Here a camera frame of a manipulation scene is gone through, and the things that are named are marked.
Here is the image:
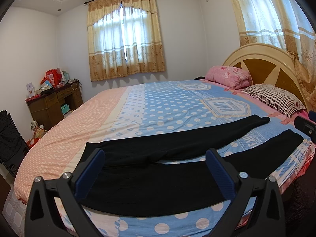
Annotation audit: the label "pink floral pillow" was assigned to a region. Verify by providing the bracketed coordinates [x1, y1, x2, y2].
[205, 66, 253, 89]

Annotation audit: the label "striped pillow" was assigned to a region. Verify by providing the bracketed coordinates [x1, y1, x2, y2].
[242, 84, 306, 118]

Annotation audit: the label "black folding chair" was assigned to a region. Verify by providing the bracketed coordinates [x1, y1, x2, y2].
[0, 110, 29, 177]

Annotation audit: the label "black pants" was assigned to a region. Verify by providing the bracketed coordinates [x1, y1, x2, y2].
[78, 114, 304, 217]

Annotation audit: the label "red gift bag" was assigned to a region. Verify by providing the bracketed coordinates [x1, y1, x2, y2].
[41, 68, 62, 87]

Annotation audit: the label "bed with patterned sheet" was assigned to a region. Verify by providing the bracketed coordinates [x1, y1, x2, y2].
[3, 80, 315, 236]

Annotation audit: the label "cream wooden headboard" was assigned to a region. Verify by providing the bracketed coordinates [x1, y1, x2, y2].
[223, 43, 315, 111]

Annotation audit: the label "white photo card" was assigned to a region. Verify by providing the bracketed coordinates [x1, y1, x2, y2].
[26, 83, 36, 98]

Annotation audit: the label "beige side curtain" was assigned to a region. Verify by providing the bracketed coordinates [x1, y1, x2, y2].
[231, 0, 315, 105]

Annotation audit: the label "brown wooden desk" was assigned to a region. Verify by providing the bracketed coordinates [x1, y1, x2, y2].
[26, 79, 83, 130]

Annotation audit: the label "beige window curtain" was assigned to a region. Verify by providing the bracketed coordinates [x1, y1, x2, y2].
[87, 0, 166, 81]

